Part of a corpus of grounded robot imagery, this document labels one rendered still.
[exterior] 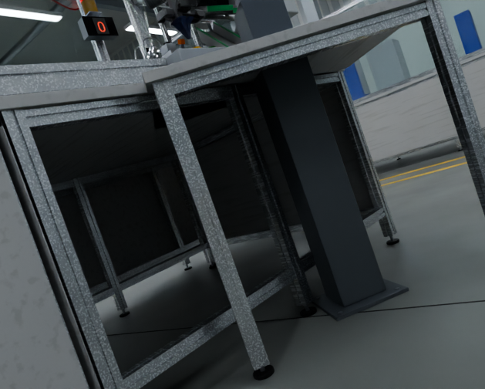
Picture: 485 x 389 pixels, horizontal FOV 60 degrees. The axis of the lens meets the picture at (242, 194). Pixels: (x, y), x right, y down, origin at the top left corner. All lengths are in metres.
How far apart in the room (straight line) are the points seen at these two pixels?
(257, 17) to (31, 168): 0.84
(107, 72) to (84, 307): 0.64
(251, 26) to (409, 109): 3.93
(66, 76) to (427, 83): 4.41
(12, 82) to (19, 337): 0.58
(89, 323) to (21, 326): 0.13
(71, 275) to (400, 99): 4.63
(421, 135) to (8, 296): 4.74
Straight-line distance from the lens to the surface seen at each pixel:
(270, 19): 1.48
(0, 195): 1.02
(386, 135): 5.32
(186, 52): 1.39
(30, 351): 1.01
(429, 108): 5.20
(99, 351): 1.06
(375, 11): 1.34
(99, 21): 1.72
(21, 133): 1.06
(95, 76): 1.27
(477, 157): 1.43
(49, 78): 1.21
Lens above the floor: 0.53
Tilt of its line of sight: 2 degrees down
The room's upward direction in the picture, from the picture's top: 19 degrees counter-clockwise
